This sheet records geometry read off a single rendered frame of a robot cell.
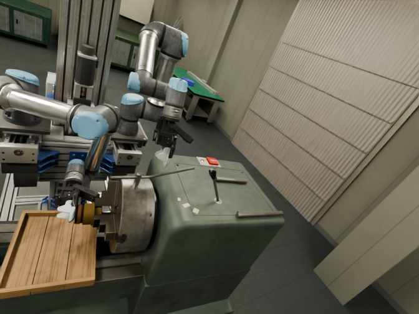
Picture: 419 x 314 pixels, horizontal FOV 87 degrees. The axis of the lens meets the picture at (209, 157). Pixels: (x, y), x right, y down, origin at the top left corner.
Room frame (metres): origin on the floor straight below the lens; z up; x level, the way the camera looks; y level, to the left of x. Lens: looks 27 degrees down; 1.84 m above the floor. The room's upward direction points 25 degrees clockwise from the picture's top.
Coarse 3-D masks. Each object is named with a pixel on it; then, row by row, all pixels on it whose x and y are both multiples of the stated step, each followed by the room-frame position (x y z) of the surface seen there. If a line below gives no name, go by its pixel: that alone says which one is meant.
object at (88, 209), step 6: (78, 204) 0.60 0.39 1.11; (84, 204) 0.60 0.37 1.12; (90, 204) 0.62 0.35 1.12; (78, 210) 0.57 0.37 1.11; (84, 210) 0.58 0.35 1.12; (90, 210) 0.59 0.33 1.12; (96, 210) 0.61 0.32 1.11; (78, 216) 0.56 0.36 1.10; (84, 216) 0.57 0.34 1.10; (90, 216) 0.58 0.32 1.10; (78, 222) 0.56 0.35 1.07; (84, 222) 0.56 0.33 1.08; (90, 222) 0.58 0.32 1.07
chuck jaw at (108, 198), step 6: (108, 186) 0.69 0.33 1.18; (114, 186) 0.70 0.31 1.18; (102, 192) 0.66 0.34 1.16; (108, 192) 0.68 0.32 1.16; (114, 192) 0.69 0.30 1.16; (96, 198) 0.64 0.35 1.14; (102, 198) 0.65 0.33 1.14; (108, 198) 0.66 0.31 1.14; (114, 198) 0.68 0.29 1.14; (96, 204) 0.63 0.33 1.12; (102, 204) 0.64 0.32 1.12; (108, 204) 0.65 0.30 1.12; (114, 204) 0.66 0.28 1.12
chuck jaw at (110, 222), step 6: (96, 216) 0.59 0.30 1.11; (102, 216) 0.60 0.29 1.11; (108, 216) 0.61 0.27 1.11; (114, 216) 0.62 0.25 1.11; (96, 222) 0.57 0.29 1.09; (102, 222) 0.57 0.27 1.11; (108, 222) 0.58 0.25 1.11; (114, 222) 0.59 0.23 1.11; (102, 228) 0.56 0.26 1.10; (108, 228) 0.55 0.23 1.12; (114, 228) 0.56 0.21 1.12; (108, 234) 0.53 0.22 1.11; (114, 234) 0.54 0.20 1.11; (120, 240) 0.54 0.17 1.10
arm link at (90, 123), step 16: (0, 80) 0.75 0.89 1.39; (0, 96) 0.70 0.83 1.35; (16, 96) 0.73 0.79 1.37; (32, 96) 0.75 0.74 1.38; (32, 112) 0.73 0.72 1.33; (48, 112) 0.73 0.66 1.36; (64, 112) 0.74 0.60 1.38; (80, 112) 0.73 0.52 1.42; (96, 112) 0.77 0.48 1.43; (112, 112) 0.85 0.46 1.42; (80, 128) 0.72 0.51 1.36; (96, 128) 0.73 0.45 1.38; (112, 128) 0.84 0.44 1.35
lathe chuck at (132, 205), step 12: (120, 180) 0.70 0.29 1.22; (132, 180) 0.72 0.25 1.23; (120, 192) 0.66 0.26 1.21; (132, 192) 0.65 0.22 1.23; (144, 192) 0.68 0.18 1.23; (120, 204) 0.61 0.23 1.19; (132, 204) 0.61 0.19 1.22; (144, 204) 0.64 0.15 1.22; (120, 216) 0.57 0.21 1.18; (132, 216) 0.59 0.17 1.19; (144, 216) 0.61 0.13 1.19; (120, 228) 0.55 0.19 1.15; (132, 228) 0.57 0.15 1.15; (132, 240) 0.56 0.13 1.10; (120, 252) 0.56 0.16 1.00
